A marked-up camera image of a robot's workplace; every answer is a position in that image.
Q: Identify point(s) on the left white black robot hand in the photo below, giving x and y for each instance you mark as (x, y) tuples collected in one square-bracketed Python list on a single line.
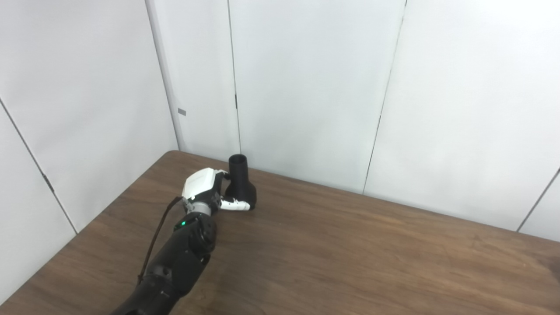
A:
[(200, 183)]

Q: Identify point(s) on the black funnel-shaped nozzle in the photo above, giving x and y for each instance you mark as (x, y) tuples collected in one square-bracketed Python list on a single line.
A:
[(239, 186)]

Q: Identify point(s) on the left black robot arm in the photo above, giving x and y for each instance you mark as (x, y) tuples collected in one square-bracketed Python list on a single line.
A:
[(179, 262)]

